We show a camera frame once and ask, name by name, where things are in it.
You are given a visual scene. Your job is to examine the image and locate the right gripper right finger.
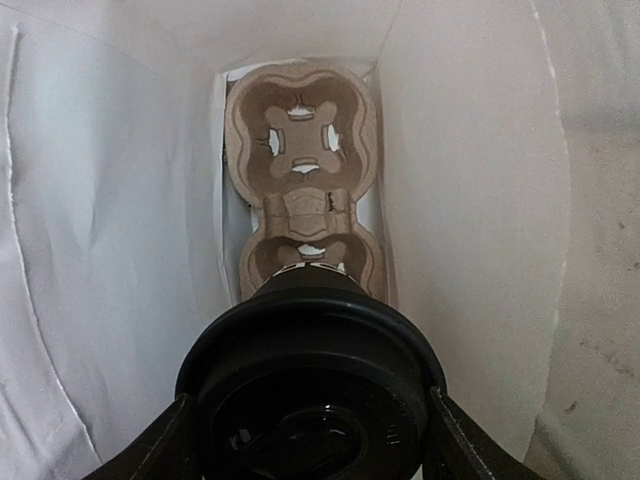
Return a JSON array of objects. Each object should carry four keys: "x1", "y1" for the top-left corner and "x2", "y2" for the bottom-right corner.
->
[{"x1": 424, "y1": 388, "x2": 540, "y2": 480}]

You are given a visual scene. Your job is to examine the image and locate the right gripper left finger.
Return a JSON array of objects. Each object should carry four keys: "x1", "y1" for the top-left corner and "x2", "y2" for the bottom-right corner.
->
[{"x1": 85, "y1": 395, "x2": 193, "y2": 480}]

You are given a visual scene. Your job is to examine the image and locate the black coffee cup lid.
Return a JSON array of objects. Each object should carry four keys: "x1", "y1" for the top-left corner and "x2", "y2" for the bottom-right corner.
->
[{"x1": 176, "y1": 289, "x2": 446, "y2": 479}]

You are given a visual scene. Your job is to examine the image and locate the beige paper bag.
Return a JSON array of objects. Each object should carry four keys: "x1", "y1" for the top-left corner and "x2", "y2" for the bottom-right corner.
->
[{"x1": 0, "y1": 0, "x2": 640, "y2": 480}]

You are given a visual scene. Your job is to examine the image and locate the brown cardboard cup carrier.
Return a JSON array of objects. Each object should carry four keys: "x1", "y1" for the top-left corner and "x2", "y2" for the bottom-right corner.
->
[{"x1": 224, "y1": 62, "x2": 388, "y2": 301}]

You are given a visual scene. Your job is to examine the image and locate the black paper coffee cup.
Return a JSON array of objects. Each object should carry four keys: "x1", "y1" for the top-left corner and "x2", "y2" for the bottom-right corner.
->
[{"x1": 249, "y1": 262, "x2": 373, "y2": 303}]

